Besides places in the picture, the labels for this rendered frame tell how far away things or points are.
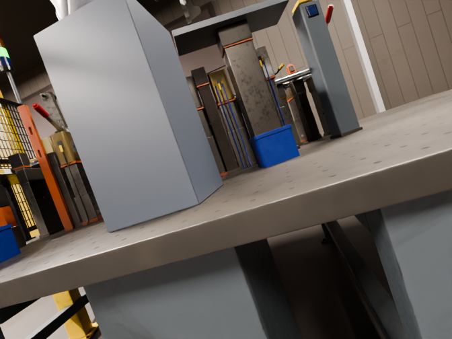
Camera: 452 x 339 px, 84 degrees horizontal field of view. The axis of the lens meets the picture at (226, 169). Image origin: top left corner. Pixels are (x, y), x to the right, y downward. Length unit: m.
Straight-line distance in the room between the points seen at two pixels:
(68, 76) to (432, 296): 0.65
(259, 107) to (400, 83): 2.72
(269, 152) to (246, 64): 0.31
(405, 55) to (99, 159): 3.30
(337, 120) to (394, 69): 2.56
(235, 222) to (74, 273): 0.24
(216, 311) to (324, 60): 0.78
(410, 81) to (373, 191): 3.20
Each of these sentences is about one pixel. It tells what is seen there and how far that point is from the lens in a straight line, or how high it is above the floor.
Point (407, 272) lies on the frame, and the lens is 0.39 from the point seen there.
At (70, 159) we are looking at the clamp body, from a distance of 1.08.
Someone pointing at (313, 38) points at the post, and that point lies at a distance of 0.95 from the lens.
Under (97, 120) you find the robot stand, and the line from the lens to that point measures 0.53.
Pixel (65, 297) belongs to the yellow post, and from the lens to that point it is 1.99.
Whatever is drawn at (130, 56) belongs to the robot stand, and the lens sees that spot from 0.51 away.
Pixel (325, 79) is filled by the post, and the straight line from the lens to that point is 0.92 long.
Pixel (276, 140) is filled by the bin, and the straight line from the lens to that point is 0.71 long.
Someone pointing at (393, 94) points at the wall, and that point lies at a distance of 3.40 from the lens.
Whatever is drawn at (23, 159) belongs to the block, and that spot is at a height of 1.05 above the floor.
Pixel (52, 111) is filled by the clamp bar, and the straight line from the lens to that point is 1.17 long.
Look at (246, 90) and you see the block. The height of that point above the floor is 0.94.
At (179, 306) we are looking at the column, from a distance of 0.49.
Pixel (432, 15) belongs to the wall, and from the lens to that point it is 3.70.
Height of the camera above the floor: 0.76
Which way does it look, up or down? 3 degrees down
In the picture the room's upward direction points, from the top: 20 degrees counter-clockwise
